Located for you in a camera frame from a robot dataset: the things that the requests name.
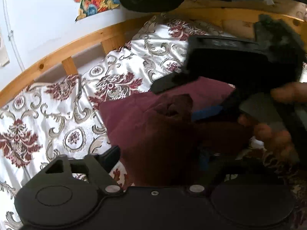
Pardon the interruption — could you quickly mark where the maroon long-sleeve sweater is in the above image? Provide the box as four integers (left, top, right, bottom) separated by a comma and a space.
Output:
99, 77, 252, 186

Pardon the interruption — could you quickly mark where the person's right hand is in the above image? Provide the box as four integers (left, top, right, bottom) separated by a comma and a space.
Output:
238, 82, 306, 162

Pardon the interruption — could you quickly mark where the white floral damask bedspread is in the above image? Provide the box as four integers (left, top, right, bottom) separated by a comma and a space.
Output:
0, 11, 307, 230

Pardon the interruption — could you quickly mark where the wooden bed frame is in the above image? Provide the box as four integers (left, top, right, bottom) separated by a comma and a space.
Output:
1, 0, 306, 106

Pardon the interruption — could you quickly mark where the white wall cable conduit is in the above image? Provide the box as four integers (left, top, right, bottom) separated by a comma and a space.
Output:
1, 0, 26, 71

